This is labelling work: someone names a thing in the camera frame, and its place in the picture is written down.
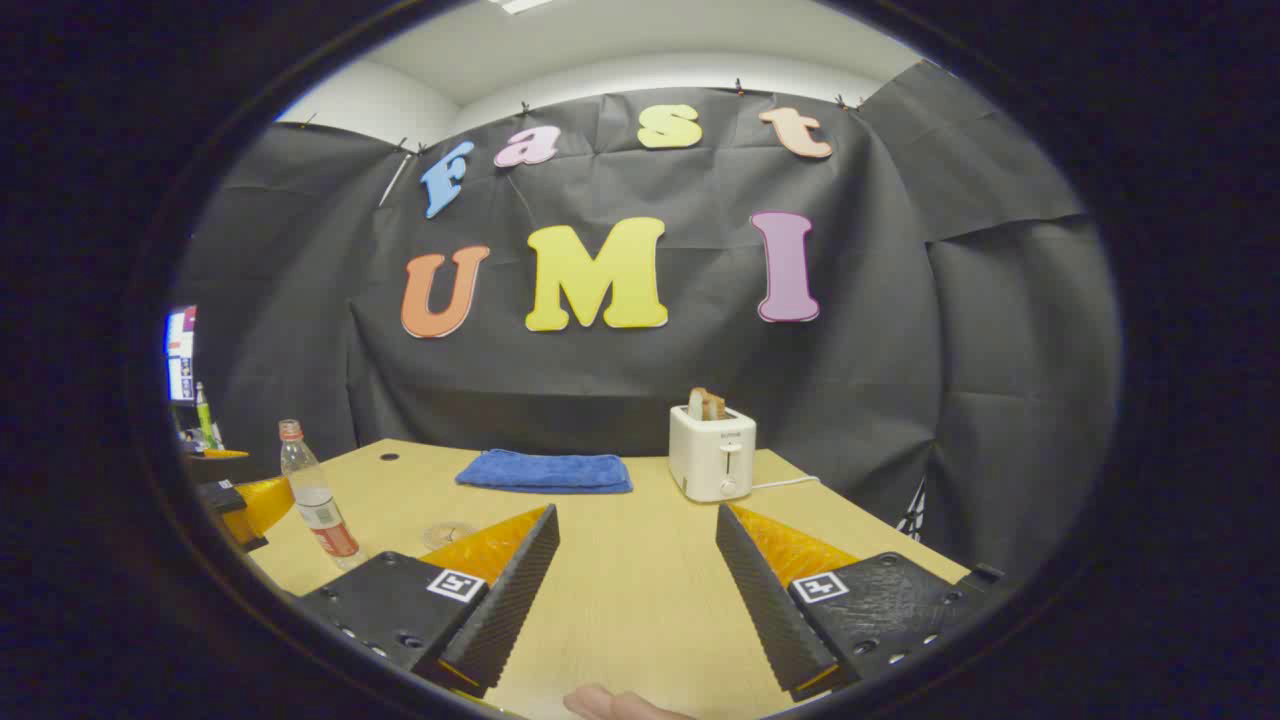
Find clear plastic water bottle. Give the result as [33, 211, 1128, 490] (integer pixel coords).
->
[278, 419, 369, 573]

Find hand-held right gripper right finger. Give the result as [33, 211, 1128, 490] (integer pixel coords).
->
[715, 503, 1006, 703]

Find blue folded towel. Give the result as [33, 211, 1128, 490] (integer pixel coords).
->
[455, 449, 634, 496]

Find computer monitor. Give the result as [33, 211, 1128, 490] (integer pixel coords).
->
[165, 305, 198, 404]

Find white toaster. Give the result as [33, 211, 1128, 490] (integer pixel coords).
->
[668, 404, 758, 504]

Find green drink bottle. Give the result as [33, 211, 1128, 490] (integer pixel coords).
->
[194, 381, 223, 451]

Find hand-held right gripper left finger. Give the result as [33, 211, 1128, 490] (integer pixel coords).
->
[298, 503, 561, 699]

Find black white patterned panel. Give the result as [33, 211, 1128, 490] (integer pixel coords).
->
[895, 480, 927, 541]

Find black backdrop cloth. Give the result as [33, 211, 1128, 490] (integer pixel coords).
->
[170, 60, 1121, 591]

